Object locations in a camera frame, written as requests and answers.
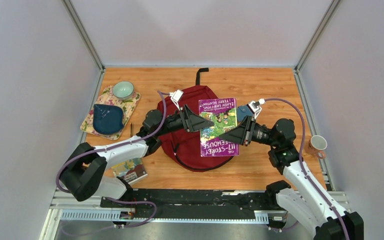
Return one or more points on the dark blue leaf plate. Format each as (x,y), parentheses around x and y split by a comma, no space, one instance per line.
(107,119)

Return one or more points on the orange white mug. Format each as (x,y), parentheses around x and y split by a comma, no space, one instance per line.
(316,146)

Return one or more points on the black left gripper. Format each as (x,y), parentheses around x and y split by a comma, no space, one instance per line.
(191,122)

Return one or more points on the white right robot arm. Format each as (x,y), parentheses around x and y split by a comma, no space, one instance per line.
(301,195)

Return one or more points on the blue snap wallet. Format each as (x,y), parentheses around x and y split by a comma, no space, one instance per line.
(242,111)

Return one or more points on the yellow cover book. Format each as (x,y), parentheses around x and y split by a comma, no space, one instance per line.
(131,171)

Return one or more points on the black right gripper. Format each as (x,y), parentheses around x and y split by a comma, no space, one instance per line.
(240,134)

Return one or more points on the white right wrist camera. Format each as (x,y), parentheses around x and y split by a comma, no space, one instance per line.
(256,107)

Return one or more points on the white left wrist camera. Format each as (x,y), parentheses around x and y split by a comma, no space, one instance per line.
(176,97)

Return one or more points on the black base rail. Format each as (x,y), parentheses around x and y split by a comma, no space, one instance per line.
(208,204)

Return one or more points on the purple treehouse book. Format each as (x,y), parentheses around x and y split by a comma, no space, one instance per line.
(223,113)

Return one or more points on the light green ceramic bowl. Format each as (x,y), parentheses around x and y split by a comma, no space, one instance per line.
(123,90)

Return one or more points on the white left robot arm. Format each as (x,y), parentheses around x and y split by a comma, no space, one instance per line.
(82,175)

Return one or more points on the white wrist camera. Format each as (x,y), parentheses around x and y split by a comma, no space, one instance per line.
(176,97)
(256,107)

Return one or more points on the floral tray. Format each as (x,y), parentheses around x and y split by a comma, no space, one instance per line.
(107,97)

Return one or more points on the red backpack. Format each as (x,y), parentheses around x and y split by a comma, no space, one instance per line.
(184,147)

